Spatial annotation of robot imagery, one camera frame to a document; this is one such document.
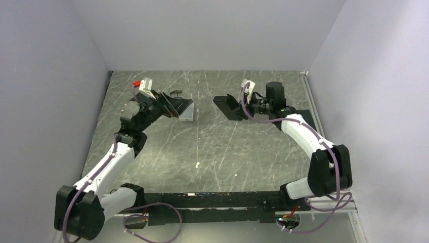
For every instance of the hammer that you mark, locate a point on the hammer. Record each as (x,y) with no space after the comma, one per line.
(175,93)

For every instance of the black switch box right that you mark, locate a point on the black switch box right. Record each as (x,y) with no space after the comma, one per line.
(306,114)

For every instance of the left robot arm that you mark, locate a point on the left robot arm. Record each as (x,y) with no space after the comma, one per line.
(82,209)

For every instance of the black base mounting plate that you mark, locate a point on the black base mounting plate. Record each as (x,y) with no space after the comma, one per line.
(208,207)

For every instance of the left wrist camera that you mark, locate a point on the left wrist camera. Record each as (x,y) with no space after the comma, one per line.
(143,87)

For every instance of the white router box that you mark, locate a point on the white router box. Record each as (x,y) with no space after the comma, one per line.
(188,114)

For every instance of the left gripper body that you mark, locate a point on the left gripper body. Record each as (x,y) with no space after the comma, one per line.
(161,108)

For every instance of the aluminium frame rail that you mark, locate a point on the aluminium frame rail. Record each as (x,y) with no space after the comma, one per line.
(321,210)

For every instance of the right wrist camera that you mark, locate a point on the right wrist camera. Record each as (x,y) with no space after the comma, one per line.
(247,90)

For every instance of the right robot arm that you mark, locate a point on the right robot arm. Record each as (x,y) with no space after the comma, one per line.
(330,169)

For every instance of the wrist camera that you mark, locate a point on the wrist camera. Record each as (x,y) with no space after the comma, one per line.
(247,90)
(143,87)

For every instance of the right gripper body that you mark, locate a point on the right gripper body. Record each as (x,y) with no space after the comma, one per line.
(259,106)

